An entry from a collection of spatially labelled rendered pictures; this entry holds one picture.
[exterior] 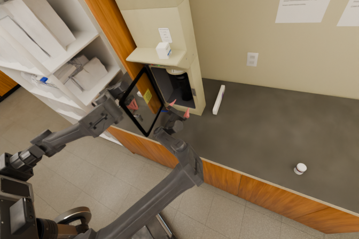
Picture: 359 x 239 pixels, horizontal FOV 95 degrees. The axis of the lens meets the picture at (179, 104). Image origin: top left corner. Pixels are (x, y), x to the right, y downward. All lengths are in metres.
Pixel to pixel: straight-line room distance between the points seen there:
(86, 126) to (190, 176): 0.36
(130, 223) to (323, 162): 1.00
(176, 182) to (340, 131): 1.07
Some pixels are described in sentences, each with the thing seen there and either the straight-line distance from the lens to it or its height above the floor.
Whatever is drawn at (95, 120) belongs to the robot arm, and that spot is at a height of 1.59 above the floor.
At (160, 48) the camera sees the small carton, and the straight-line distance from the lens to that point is 0.81.
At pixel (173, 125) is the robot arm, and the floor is 1.25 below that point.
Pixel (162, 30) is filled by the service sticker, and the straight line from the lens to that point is 0.86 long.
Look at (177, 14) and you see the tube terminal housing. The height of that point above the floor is 1.68.
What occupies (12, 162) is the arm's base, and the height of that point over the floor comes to 1.49.
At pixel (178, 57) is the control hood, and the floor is 1.51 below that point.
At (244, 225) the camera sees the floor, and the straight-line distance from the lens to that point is 1.97.
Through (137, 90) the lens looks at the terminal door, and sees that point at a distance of 1.02.
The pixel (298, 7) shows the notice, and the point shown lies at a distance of 1.15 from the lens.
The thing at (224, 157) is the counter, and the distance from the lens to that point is 1.09.
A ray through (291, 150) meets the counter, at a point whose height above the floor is 0.94.
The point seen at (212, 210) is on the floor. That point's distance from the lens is 1.98.
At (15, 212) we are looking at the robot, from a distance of 0.79.
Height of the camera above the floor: 1.96
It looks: 49 degrees down
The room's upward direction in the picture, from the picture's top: 20 degrees counter-clockwise
